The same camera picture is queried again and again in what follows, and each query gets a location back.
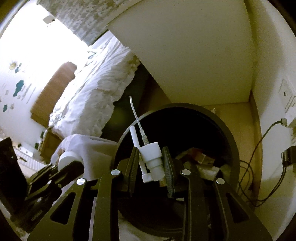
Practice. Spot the black wall charger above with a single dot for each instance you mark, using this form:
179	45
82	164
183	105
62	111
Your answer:
288	156

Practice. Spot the white dresser cabinet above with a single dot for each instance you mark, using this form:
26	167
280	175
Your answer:
199	52

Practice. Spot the wooden bedside table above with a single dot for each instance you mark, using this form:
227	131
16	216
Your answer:
49	144

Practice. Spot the floral grey tablecloth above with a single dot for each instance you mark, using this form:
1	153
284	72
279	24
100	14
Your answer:
97	154

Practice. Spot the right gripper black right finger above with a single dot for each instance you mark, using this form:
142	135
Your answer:
202	209

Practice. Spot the white pump dispenser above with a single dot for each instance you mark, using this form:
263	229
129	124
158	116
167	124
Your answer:
150	156

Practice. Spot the black round trash bin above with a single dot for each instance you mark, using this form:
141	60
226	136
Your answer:
179	127

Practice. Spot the brown padded headboard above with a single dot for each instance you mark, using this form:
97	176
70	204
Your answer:
45	102

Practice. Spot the bed with white duvet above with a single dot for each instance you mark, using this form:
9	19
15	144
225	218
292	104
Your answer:
87	103

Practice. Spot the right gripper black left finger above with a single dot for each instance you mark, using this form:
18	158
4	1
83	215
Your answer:
88	208

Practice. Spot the white wall air conditioner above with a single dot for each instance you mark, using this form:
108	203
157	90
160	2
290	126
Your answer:
49	19

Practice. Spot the blue cloud wall stickers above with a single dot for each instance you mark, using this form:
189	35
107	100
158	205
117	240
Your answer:
12	86

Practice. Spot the white bottle cap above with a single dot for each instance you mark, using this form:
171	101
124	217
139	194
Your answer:
67	158

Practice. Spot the floral roman window blind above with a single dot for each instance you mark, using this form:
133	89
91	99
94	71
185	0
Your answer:
86	19

